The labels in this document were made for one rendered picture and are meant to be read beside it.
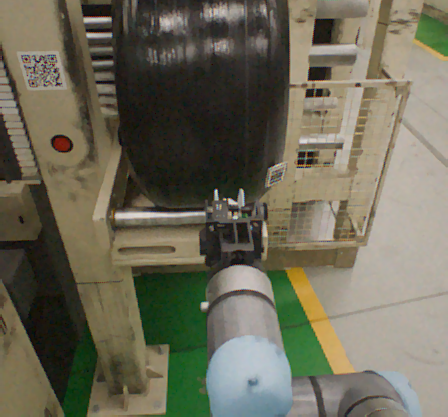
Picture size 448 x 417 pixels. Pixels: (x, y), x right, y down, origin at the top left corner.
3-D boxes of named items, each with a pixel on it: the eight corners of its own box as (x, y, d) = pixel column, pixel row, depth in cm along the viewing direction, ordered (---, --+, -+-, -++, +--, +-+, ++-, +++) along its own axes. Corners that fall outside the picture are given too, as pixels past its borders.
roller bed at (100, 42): (82, 121, 133) (59, 19, 114) (91, 99, 144) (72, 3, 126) (148, 119, 134) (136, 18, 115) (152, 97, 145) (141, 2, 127)
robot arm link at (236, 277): (274, 337, 50) (201, 340, 49) (268, 307, 53) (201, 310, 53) (278, 287, 46) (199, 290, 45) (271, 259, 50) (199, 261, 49)
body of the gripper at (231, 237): (259, 194, 59) (272, 251, 49) (257, 246, 63) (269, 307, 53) (202, 196, 59) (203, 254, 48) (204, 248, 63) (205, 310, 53)
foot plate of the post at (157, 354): (87, 418, 152) (85, 413, 149) (100, 349, 173) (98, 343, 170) (165, 414, 153) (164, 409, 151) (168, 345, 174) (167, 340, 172)
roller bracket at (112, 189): (99, 252, 97) (91, 218, 91) (122, 153, 128) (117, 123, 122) (115, 251, 97) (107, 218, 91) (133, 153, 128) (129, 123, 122)
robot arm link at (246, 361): (208, 444, 40) (205, 385, 36) (205, 346, 50) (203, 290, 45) (294, 439, 40) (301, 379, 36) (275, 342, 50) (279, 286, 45)
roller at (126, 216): (108, 216, 95) (111, 203, 99) (111, 231, 98) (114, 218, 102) (268, 210, 97) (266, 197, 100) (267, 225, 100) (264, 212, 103)
